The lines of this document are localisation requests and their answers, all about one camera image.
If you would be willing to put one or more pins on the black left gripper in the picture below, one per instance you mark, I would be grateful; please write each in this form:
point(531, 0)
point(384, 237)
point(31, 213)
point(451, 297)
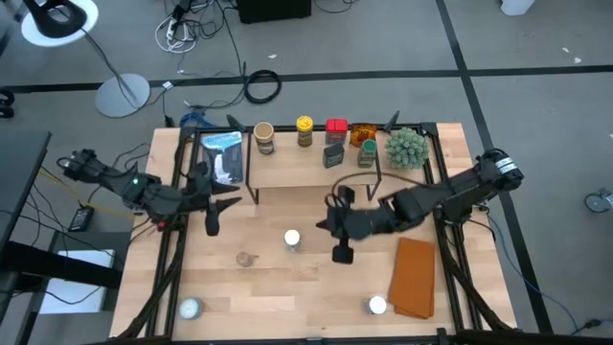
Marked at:
point(201, 196)

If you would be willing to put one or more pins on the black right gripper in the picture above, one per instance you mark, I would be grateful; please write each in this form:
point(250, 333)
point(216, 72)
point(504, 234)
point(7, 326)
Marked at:
point(356, 223)

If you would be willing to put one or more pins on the bagel seasoning jar white lid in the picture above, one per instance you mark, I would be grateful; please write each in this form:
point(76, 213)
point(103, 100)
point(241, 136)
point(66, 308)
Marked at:
point(292, 237)

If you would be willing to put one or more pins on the dark green rectangular tin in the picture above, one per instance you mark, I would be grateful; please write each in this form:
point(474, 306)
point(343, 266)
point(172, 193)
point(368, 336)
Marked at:
point(333, 155)

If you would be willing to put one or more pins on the small saffron jar cork lid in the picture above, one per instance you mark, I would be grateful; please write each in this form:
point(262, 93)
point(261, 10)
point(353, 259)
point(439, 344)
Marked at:
point(244, 259)

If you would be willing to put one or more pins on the furikake jar beige lid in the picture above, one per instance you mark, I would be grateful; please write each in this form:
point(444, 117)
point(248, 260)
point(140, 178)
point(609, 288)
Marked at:
point(264, 131)

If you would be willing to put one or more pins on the glass spice jar green lid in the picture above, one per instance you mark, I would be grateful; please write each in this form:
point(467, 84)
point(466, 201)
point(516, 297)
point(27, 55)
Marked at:
point(368, 148)

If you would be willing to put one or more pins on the orange brown taco seasoning pouch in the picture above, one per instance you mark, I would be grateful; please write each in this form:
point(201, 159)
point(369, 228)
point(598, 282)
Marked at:
point(363, 134)

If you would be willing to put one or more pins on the smoked paprika tin red lid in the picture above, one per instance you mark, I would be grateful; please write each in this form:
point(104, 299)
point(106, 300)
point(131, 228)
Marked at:
point(336, 127)

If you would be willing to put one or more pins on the chili onion jar yellow lid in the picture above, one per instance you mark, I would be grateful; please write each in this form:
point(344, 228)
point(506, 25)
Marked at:
point(304, 124)

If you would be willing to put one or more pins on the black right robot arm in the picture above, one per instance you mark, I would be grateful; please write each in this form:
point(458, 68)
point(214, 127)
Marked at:
point(455, 191)

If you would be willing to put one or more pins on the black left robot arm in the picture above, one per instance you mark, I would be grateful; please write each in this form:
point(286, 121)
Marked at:
point(143, 189)

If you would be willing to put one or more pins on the blue book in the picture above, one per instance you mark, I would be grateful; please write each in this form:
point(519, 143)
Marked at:
point(222, 158)

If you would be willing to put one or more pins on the green plant in patterned pot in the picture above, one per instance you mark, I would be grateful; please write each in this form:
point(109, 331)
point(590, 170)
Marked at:
point(407, 148)

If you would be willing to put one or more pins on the round grey patterned tin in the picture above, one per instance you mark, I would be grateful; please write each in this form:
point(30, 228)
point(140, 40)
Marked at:
point(190, 308)

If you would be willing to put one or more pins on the floor lamp round base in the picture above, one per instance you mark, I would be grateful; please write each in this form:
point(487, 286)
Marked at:
point(122, 96)

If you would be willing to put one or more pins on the black power adapter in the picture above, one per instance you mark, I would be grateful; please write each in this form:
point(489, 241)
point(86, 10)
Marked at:
point(81, 219)

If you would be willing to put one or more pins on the white box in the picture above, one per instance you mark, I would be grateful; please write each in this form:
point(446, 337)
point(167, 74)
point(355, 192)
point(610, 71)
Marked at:
point(72, 297)

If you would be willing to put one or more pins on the black box on floor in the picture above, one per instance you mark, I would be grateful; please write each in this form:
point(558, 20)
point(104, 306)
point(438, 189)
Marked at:
point(273, 10)

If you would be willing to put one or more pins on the black chair caster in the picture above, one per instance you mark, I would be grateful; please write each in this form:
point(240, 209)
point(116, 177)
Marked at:
point(6, 112)

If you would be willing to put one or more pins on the grey caster wheel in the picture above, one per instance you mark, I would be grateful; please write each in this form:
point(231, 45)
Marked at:
point(596, 202)

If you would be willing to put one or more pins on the white plastic container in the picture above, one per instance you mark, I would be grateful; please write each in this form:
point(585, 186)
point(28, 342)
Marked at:
point(517, 6)

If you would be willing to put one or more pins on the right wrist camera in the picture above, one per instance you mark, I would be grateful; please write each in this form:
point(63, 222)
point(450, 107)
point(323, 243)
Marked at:
point(346, 195)

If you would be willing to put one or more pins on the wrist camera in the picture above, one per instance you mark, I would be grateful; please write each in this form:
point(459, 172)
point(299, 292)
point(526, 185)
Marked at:
point(346, 195)
point(202, 170)

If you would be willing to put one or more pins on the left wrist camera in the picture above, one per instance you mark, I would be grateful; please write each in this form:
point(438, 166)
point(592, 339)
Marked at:
point(202, 170)

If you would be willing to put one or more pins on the wooden shelf black metal frame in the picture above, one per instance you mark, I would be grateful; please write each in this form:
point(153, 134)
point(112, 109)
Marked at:
point(297, 167)

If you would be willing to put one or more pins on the black metal rig frame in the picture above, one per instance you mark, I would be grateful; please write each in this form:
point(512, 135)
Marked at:
point(239, 342)

